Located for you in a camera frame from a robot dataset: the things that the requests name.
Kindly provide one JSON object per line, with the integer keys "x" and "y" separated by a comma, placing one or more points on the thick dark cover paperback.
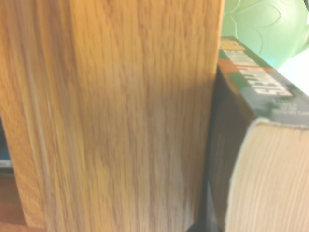
{"x": 265, "y": 169}

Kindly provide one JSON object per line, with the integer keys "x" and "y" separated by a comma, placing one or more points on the wooden bookshelf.
{"x": 120, "y": 120}

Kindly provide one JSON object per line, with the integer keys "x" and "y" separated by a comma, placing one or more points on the green plastic watering can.
{"x": 265, "y": 24}

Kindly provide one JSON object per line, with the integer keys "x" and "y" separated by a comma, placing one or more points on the blue cover paperback book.
{"x": 3, "y": 149}

